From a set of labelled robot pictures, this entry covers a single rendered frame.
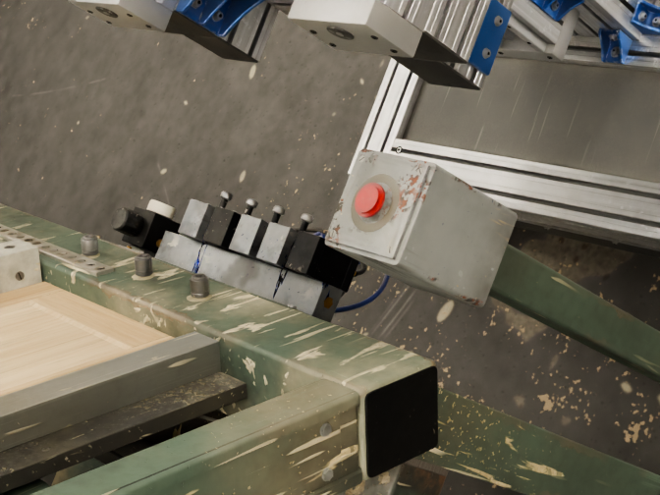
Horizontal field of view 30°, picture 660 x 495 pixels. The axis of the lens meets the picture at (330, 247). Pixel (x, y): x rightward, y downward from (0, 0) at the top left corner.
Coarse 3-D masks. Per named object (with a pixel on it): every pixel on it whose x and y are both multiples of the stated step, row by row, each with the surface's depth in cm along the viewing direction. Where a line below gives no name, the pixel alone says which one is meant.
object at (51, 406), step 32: (160, 352) 147; (192, 352) 147; (64, 384) 139; (96, 384) 139; (128, 384) 142; (160, 384) 145; (0, 416) 131; (32, 416) 134; (64, 416) 136; (0, 448) 132
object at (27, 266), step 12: (0, 252) 176; (12, 252) 176; (24, 252) 177; (36, 252) 178; (0, 264) 175; (12, 264) 176; (24, 264) 177; (36, 264) 179; (0, 276) 175; (12, 276) 176; (24, 276) 178; (36, 276) 179; (0, 288) 176; (12, 288) 177
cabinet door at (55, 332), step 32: (32, 288) 177; (0, 320) 166; (32, 320) 166; (64, 320) 165; (96, 320) 164; (128, 320) 163; (0, 352) 155; (32, 352) 155; (64, 352) 154; (96, 352) 154; (128, 352) 153; (0, 384) 145; (32, 384) 144
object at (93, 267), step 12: (0, 228) 194; (12, 240) 189; (24, 240) 188; (36, 240) 188; (48, 252) 181; (60, 252) 181; (72, 252) 181; (72, 264) 176; (84, 264) 175; (96, 264) 175; (96, 276) 172
